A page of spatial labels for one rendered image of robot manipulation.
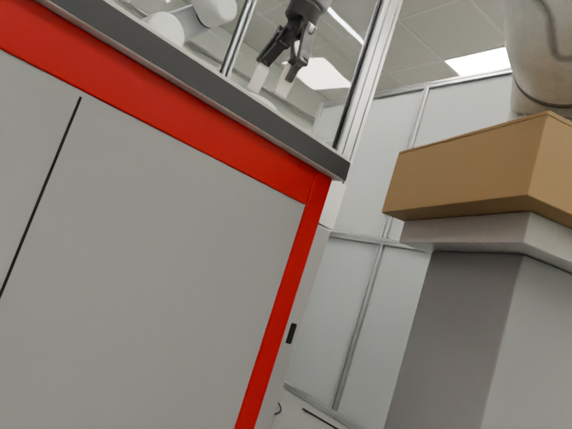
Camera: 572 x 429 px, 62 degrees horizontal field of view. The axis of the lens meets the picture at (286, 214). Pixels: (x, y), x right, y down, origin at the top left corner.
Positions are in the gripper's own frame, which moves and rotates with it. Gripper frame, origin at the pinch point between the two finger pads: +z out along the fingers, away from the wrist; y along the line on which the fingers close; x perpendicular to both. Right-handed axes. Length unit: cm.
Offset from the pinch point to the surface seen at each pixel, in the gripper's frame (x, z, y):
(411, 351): -18, 32, -51
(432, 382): -16, 33, -58
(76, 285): 35, 33, -59
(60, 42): 43, 15, -56
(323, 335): -156, 87, 114
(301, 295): -43, 44, 10
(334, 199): -43.8, 14.2, 17.7
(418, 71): -237, -131, 243
